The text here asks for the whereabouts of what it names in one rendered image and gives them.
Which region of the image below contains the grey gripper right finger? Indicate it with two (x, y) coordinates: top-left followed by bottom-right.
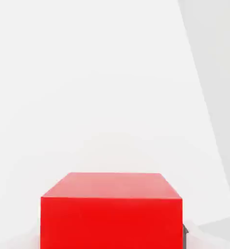
(182, 220), (210, 249)

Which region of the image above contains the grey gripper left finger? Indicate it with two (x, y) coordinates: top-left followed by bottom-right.
(21, 226), (41, 249)

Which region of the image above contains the small red cube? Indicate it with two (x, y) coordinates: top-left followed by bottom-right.
(40, 172), (184, 249)

